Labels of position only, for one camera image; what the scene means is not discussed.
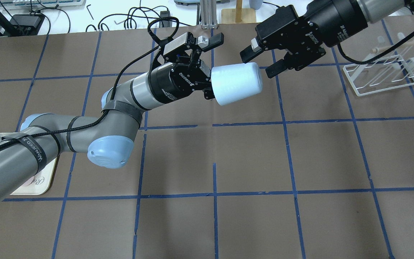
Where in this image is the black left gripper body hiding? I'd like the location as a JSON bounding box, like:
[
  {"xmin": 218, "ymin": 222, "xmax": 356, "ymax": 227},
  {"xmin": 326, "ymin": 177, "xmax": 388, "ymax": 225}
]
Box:
[{"xmin": 148, "ymin": 59, "xmax": 212, "ymax": 104}]

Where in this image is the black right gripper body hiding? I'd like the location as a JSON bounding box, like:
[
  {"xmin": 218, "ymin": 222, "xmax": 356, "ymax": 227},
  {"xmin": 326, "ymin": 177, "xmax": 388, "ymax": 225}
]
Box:
[{"xmin": 255, "ymin": 0, "xmax": 367, "ymax": 71}]

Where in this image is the light blue plastic cup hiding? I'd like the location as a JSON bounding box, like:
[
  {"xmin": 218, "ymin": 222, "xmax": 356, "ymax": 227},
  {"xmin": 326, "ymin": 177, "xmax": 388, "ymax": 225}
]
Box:
[{"xmin": 211, "ymin": 62, "xmax": 263, "ymax": 105}]

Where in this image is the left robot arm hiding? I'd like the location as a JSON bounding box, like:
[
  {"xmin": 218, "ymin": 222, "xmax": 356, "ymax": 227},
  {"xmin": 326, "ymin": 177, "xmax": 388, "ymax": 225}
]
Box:
[{"xmin": 0, "ymin": 32, "xmax": 225, "ymax": 202}]

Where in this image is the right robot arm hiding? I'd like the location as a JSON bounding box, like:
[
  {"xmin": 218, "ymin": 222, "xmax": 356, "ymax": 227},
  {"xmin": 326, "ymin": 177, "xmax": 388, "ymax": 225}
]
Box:
[{"xmin": 240, "ymin": 0, "xmax": 411, "ymax": 78}]

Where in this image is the wooden mug tree stand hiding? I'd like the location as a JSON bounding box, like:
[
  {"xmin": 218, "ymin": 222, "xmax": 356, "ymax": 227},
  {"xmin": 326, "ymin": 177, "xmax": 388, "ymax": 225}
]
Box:
[{"xmin": 220, "ymin": 0, "xmax": 257, "ymax": 24}]

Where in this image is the black power adapter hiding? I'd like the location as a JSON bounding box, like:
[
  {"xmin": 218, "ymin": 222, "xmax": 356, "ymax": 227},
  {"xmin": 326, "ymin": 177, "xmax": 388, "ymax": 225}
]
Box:
[{"xmin": 10, "ymin": 14, "xmax": 44, "ymax": 36}]

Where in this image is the cream plastic tray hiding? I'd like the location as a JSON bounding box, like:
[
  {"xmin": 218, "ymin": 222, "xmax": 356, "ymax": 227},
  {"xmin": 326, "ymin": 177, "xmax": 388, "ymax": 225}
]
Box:
[{"xmin": 10, "ymin": 158, "xmax": 58, "ymax": 196}]

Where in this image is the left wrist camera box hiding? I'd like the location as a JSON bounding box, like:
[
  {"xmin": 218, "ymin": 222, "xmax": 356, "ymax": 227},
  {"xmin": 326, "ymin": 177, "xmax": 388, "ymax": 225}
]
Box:
[{"xmin": 162, "ymin": 32, "xmax": 197, "ymax": 62}]

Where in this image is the silver aluminium frame post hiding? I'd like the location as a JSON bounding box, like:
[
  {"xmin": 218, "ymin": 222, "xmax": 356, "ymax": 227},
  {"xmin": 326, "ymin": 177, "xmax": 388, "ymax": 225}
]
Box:
[{"xmin": 199, "ymin": 0, "xmax": 217, "ymax": 29}]

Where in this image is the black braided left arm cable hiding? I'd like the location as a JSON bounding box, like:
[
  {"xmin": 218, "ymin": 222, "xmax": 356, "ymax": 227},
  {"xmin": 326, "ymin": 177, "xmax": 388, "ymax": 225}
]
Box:
[{"xmin": 0, "ymin": 17, "xmax": 180, "ymax": 162}]

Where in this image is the white wire cup rack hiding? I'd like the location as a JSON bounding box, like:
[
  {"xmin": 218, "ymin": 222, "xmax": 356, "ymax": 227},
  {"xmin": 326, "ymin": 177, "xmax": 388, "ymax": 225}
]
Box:
[{"xmin": 343, "ymin": 38, "xmax": 414, "ymax": 96}]

